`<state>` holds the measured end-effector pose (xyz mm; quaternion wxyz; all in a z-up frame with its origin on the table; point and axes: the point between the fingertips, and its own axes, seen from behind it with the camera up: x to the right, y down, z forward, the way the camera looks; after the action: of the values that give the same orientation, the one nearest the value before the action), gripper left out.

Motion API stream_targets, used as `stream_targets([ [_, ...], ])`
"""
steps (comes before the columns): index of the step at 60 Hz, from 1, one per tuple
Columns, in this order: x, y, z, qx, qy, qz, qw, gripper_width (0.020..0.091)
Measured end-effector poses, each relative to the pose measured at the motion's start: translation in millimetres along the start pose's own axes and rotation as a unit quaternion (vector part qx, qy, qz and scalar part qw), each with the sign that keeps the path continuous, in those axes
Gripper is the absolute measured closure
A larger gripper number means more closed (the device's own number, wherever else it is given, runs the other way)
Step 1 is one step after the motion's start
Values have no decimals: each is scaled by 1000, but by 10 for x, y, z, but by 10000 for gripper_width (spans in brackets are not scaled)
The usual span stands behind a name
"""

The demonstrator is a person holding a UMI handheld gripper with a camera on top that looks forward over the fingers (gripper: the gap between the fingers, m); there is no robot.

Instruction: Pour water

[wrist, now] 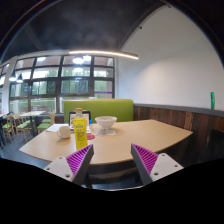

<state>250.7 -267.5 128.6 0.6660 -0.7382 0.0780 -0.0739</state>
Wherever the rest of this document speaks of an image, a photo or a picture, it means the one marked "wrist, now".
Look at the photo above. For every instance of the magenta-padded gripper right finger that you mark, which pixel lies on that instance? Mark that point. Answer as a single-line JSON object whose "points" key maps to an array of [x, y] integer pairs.
{"points": [[163, 165]]}

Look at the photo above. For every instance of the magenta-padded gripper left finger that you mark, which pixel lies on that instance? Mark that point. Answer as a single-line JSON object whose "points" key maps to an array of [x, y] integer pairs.
{"points": [[63, 166]]}

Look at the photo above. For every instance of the yellow drink bottle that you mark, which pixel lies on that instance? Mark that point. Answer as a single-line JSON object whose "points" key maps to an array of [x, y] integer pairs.
{"points": [[80, 133]]}

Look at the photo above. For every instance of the white mug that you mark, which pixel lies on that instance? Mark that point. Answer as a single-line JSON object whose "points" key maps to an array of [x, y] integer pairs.
{"points": [[64, 132]]}

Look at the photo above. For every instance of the white paper booklet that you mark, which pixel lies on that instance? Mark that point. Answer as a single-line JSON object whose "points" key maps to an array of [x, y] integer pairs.
{"points": [[55, 128]]}

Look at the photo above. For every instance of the small blue-capped bottle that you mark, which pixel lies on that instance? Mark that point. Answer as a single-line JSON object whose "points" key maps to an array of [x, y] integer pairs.
{"points": [[90, 124]]}

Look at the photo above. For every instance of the white paper napkin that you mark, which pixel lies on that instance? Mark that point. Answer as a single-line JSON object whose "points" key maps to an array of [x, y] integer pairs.
{"points": [[110, 132]]}

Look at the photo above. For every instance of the white bowl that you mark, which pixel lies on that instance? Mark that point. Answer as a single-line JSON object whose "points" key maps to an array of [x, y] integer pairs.
{"points": [[106, 122]]}

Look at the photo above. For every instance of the wooden dining table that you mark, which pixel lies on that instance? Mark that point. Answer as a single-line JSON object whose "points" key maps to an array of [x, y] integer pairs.
{"points": [[31, 113]]}

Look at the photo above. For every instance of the green upholstered bench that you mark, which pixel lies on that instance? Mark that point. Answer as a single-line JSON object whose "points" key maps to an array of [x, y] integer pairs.
{"points": [[106, 109]]}

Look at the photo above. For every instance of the green bottle on ledge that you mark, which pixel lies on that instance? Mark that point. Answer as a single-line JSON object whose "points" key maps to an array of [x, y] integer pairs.
{"points": [[212, 100]]}

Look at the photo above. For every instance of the long linear hanging light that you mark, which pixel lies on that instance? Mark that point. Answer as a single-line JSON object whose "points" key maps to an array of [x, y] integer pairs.
{"points": [[103, 53]]}

